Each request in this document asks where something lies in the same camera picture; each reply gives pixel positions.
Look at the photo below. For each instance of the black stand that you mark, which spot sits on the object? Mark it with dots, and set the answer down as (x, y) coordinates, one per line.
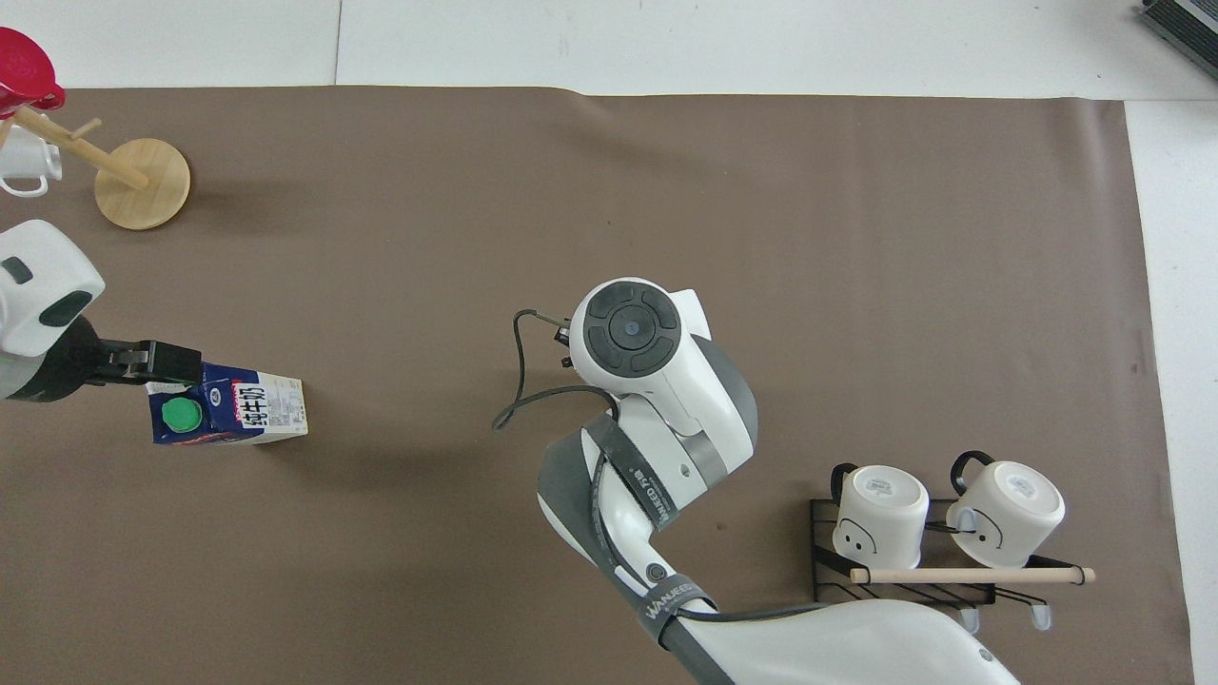
(1185, 24)

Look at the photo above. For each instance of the blue white milk carton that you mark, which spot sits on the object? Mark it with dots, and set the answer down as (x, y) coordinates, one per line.
(271, 409)

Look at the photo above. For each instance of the wooden mug tree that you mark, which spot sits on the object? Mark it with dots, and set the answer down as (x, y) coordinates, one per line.
(143, 185)

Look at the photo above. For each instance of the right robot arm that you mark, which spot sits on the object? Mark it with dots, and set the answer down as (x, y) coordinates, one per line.
(666, 381)

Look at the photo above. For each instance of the plain white mug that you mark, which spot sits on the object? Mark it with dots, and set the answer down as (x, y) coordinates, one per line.
(29, 157)

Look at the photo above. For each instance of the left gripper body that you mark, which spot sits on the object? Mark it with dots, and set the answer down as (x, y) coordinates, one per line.
(67, 366)

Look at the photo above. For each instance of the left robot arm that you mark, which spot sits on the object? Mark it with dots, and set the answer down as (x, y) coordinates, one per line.
(38, 266)

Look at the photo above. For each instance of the red cup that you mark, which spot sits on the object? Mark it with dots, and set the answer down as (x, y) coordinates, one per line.
(24, 67)

